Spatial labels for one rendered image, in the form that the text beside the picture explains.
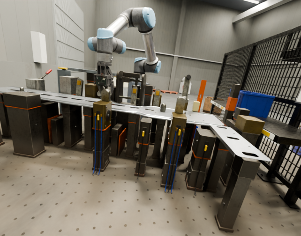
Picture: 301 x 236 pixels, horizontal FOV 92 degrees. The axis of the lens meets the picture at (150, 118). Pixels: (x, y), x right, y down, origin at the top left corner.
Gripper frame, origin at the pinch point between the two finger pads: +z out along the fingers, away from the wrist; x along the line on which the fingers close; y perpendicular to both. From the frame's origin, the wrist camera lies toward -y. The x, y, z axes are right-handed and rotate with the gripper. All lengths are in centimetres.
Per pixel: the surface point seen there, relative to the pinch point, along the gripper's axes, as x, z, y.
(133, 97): 14.0, -1.0, -12.5
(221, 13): 352, -451, -1186
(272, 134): 79, -1, 21
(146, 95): 21.8, -2.4, -18.6
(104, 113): 8.5, 1.1, 21.6
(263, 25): 646, -397, -1158
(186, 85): 46, -13, -16
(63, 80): -33.6, -5.8, -11.8
